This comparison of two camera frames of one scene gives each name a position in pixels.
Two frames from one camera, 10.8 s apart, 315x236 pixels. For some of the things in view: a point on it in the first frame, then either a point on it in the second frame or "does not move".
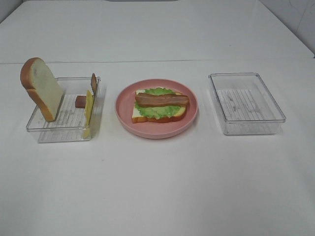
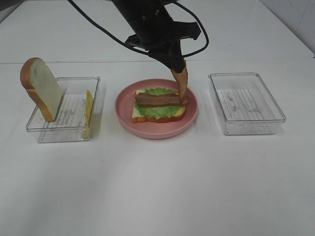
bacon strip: [80, 101] -> [182, 78]
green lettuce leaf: [158, 111] does not move
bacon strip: [144, 100] does not move
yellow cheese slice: [89, 103] does not move
